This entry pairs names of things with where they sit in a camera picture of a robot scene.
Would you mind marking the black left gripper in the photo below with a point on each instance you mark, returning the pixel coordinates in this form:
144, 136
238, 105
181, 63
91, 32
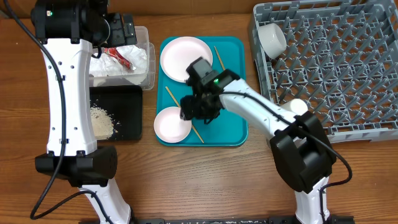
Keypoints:
119, 37

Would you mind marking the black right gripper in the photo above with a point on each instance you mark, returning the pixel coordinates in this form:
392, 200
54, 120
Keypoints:
187, 111

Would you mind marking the red snack wrapper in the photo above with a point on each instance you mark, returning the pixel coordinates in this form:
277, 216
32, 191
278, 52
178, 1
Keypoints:
114, 53

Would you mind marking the white napkin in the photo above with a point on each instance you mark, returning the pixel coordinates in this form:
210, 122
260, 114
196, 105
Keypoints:
118, 63

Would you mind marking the small pink bowl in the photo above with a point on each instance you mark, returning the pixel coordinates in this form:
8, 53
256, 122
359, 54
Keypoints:
170, 127

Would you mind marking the wooden chopstick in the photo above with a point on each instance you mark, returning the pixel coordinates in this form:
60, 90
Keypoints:
219, 58
178, 104

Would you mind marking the large pink plate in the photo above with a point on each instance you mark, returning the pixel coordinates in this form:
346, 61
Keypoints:
179, 53

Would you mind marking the white paper cup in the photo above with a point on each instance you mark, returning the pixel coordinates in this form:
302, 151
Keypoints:
296, 106

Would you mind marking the grey bowl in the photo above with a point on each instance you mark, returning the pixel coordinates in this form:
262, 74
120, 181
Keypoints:
272, 40

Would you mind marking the pile of rice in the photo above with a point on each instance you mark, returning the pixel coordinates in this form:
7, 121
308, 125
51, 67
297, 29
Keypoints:
103, 122

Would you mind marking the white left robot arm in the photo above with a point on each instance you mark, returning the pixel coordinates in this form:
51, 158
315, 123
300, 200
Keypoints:
71, 34

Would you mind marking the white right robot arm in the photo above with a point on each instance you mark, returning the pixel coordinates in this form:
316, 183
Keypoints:
302, 153

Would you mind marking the grey dishwasher rack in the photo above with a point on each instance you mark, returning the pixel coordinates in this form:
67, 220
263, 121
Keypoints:
341, 59

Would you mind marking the clear plastic bin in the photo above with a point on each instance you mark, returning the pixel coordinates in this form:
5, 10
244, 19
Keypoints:
142, 35

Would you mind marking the teal serving tray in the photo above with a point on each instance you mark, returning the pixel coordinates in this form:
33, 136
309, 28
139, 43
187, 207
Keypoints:
228, 129

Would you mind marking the black plastic tray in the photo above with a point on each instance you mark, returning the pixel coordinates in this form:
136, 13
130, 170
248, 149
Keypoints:
125, 103

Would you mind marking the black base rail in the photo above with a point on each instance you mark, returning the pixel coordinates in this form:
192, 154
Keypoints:
334, 219

